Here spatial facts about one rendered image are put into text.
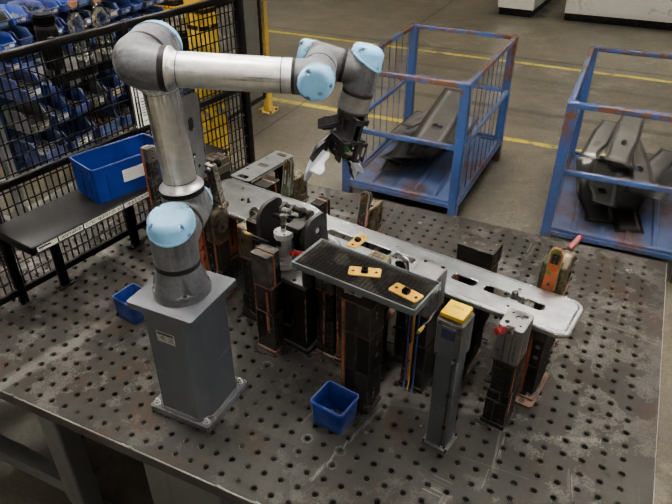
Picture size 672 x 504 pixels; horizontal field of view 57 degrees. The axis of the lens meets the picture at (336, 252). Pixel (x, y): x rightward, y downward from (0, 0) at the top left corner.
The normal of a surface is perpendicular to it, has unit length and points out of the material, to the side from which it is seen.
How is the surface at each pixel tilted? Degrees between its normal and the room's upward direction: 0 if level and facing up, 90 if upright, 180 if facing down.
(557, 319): 0
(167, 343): 90
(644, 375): 0
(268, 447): 0
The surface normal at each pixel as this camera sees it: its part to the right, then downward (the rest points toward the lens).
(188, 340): 0.33, 0.52
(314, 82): -0.04, 0.55
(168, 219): 0.00, -0.76
